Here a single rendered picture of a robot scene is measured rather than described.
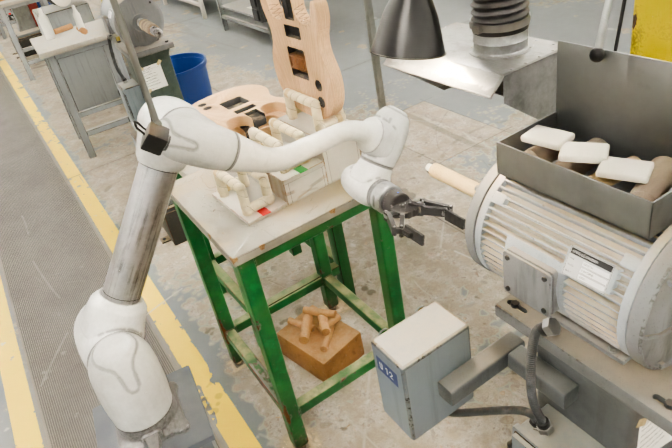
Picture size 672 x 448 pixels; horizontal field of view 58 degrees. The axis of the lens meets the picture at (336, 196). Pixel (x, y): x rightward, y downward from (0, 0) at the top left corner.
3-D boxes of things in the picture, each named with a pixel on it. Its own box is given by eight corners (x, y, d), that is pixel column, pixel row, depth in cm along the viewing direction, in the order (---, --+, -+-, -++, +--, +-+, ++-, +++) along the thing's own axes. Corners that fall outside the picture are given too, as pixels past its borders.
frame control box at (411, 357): (549, 448, 115) (552, 353, 101) (467, 517, 106) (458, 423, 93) (460, 373, 133) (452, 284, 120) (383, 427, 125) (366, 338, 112)
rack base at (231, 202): (289, 205, 193) (289, 202, 192) (249, 226, 186) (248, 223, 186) (248, 178, 213) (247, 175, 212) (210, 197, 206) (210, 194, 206)
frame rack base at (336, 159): (364, 166, 206) (356, 121, 197) (329, 185, 200) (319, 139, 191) (318, 145, 226) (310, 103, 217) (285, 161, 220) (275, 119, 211)
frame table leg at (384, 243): (414, 376, 244) (387, 189, 197) (404, 383, 242) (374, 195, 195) (406, 368, 248) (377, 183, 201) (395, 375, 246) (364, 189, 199)
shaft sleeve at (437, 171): (500, 202, 121) (499, 189, 120) (488, 209, 120) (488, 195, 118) (440, 173, 135) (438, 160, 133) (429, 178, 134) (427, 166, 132)
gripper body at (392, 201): (403, 208, 171) (425, 221, 164) (379, 217, 167) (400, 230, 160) (404, 185, 167) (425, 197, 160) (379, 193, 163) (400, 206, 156)
